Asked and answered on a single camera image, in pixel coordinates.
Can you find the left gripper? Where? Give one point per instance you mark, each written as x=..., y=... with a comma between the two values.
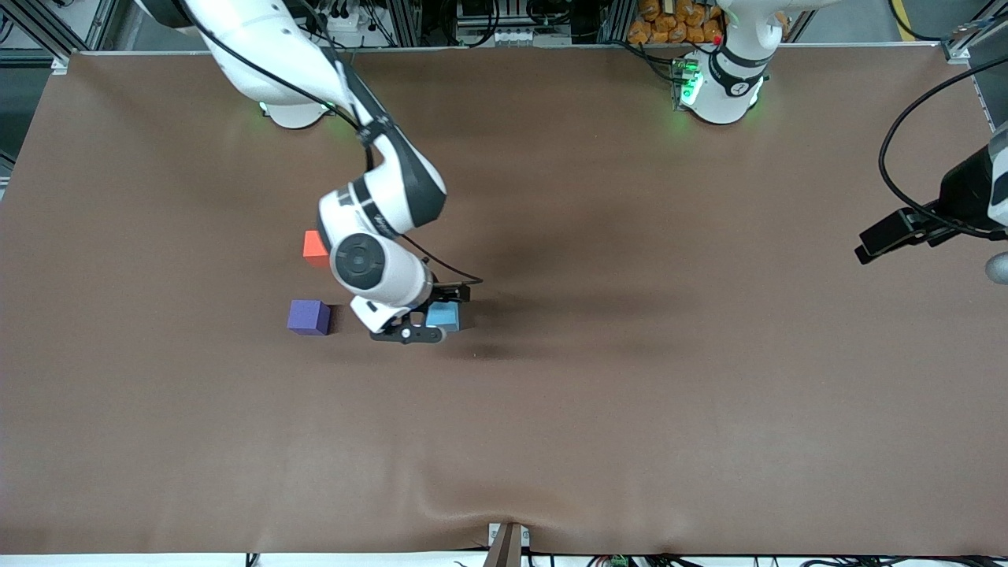
x=962, y=194

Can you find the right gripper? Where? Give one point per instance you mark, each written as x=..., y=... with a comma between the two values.
x=440, y=295

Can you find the light blue cube block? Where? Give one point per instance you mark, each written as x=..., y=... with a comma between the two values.
x=442, y=317

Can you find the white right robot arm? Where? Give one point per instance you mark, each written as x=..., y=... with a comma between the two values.
x=260, y=39

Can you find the purple cube block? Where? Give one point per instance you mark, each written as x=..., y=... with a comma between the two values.
x=307, y=316

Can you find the orange cube block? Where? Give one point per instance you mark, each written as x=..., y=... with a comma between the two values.
x=313, y=246

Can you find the brown table cover mat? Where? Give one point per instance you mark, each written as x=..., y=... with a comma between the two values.
x=630, y=394

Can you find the green terminal connector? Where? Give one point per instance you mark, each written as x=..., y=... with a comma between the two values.
x=618, y=561

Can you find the white power strip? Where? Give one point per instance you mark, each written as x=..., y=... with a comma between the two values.
x=504, y=37

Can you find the power strip with black plugs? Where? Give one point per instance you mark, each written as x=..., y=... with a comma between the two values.
x=346, y=20

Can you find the orange bagged items pile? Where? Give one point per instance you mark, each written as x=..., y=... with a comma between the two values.
x=669, y=31

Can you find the aluminium frame corner rail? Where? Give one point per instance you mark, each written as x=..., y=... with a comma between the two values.
x=957, y=49

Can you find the metal clamp bracket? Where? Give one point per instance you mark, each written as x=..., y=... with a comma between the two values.
x=508, y=547

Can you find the aluminium frame post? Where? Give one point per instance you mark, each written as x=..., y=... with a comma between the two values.
x=403, y=24

